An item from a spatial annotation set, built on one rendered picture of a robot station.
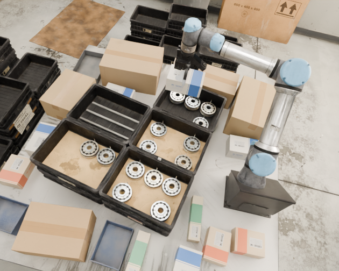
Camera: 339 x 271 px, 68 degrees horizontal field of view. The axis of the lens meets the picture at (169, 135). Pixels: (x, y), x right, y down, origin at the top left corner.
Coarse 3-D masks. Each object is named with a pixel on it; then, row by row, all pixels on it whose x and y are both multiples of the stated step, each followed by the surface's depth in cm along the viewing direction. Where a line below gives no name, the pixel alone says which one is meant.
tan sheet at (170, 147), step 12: (144, 132) 153; (168, 132) 155; (180, 132) 156; (168, 144) 151; (180, 144) 152; (192, 144) 153; (204, 144) 154; (168, 156) 147; (192, 156) 148; (192, 168) 144
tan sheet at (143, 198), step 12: (120, 180) 136; (132, 180) 137; (108, 192) 132; (120, 192) 132; (132, 192) 133; (144, 192) 134; (156, 192) 134; (180, 192) 136; (132, 204) 130; (144, 204) 130; (168, 204) 132
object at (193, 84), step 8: (176, 72) 141; (192, 72) 142; (200, 72) 143; (168, 80) 138; (176, 80) 137; (192, 80) 139; (200, 80) 139; (168, 88) 144; (176, 88) 142; (184, 88) 141; (192, 88) 139; (200, 88) 138
